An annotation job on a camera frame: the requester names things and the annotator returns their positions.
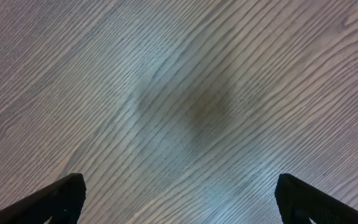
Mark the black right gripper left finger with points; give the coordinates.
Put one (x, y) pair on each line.
(60, 202)

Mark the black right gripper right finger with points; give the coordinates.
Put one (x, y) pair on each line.
(301, 203)

